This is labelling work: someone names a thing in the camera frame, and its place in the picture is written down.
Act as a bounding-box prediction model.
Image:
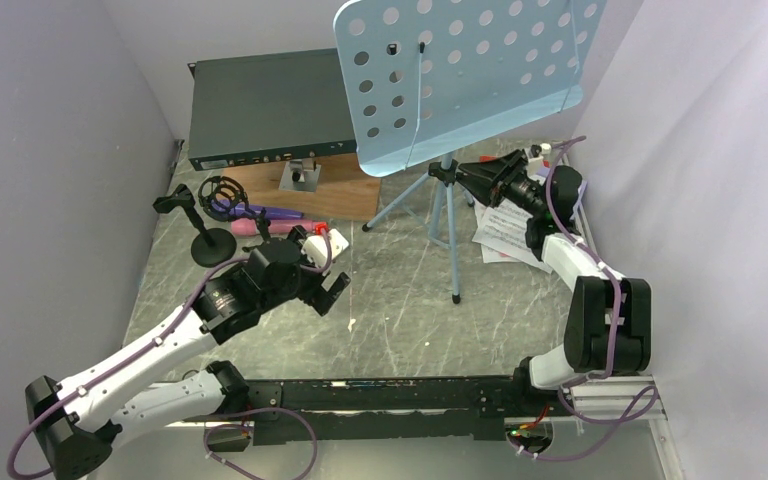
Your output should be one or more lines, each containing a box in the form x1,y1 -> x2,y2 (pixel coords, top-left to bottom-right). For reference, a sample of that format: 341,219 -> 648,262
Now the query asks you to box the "grey metal bracket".
279,158 -> 322,193

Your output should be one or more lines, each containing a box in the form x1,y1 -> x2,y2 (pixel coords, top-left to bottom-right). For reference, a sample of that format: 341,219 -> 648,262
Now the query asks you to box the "white sheet music page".
472,201 -> 552,273
472,203 -> 523,264

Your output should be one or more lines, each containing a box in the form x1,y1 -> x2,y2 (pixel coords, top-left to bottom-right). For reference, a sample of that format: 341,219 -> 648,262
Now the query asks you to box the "pink microphone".
230,219 -> 316,237

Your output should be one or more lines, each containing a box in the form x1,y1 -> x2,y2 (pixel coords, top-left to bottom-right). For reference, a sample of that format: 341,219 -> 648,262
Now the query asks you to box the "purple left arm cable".
6,228 -> 336,480

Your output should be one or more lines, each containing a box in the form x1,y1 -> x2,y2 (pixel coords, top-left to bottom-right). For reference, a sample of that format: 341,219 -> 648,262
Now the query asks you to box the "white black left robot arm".
20,230 -> 350,479

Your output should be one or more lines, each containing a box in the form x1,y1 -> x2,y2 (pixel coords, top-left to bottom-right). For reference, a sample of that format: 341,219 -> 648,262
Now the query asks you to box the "black round-base mic stand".
152,184 -> 236,268

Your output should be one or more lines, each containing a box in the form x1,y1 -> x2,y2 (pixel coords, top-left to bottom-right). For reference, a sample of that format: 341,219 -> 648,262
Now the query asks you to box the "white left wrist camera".
301,229 -> 350,269

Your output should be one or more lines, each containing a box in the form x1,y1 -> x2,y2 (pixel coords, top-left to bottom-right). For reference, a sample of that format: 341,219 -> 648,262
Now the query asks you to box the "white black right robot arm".
456,149 -> 652,415

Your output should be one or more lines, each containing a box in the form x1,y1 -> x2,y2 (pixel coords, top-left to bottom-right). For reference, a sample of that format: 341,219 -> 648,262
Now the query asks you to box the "lavender sheet music page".
537,165 -> 587,231

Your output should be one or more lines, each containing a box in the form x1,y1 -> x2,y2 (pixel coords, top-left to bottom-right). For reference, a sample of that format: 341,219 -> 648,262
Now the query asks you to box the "black tripod mic stand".
197,176 -> 272,243

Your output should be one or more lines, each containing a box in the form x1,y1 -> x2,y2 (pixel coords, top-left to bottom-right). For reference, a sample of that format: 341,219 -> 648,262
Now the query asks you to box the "light blue music stand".
332,0 -> 609,306

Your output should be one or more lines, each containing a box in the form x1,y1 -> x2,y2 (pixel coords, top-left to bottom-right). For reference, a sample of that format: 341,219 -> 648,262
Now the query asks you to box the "wooden board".
222,154 -> 382,221

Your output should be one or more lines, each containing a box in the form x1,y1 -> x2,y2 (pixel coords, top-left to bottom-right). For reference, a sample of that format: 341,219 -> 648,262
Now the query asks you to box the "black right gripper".
455,150 -> 547,218

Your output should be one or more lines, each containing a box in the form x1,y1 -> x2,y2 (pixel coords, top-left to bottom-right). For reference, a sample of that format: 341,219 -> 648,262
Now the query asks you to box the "purple microphone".
206,200 -> 303,222

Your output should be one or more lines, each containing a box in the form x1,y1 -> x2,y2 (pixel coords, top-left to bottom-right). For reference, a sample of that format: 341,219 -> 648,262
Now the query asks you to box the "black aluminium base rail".
178,370 -> 664,458

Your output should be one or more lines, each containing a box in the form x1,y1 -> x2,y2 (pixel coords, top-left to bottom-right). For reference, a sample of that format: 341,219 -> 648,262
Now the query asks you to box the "dark green rack unit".
188,48 -> 357,171

